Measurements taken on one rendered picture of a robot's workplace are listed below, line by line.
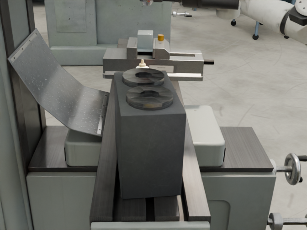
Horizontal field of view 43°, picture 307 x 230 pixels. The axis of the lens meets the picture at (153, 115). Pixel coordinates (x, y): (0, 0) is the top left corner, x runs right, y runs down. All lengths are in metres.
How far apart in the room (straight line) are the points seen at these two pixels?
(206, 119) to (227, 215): 0.33
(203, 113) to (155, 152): 0.66
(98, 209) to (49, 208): 0.58
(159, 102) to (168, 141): 0.07
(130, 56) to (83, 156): 0.38
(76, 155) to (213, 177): 0.43
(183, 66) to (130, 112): 0.67
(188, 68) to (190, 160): 0.51
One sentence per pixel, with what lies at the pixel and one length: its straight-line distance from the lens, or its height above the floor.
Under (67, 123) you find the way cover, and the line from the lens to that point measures 1.15.
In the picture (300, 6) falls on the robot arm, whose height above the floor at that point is 1.26.
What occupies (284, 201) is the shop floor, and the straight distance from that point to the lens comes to 2.38.
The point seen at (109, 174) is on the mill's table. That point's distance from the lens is 0.86.
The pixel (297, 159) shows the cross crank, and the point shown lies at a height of 0.68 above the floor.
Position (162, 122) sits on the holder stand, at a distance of 0.70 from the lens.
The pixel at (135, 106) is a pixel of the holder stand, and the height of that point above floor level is 1.11.
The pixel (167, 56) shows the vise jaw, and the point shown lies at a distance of 1.33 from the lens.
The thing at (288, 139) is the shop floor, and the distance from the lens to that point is 3.00.
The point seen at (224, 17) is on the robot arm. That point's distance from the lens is 1.11.
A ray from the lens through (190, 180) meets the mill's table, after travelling 0.84.
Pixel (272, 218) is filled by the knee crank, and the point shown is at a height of 0.52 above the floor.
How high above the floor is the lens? 1.42
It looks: 27 degrees down
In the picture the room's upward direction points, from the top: 2 degrees clockwise
